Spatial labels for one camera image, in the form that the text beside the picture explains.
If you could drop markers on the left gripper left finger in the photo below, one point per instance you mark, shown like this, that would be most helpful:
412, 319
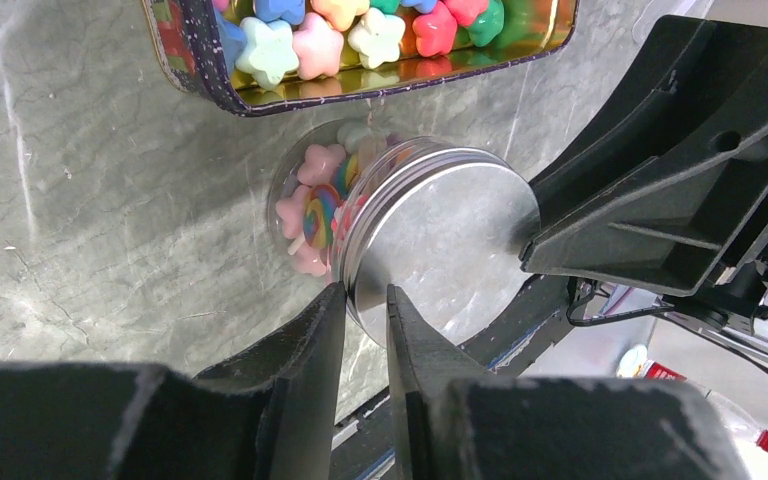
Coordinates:
267, 412

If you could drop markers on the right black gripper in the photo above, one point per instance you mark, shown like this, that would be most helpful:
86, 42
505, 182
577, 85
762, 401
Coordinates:
666, 188

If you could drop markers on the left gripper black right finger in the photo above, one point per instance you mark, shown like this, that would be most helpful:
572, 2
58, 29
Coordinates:
454, 419

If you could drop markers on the round white jar lid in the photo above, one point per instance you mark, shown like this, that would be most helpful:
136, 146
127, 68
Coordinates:
445, 224

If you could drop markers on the small clear glass jar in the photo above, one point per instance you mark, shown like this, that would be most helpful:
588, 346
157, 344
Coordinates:
323, 182

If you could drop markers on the tin of star candies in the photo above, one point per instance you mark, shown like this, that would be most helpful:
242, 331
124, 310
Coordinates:
256, 58

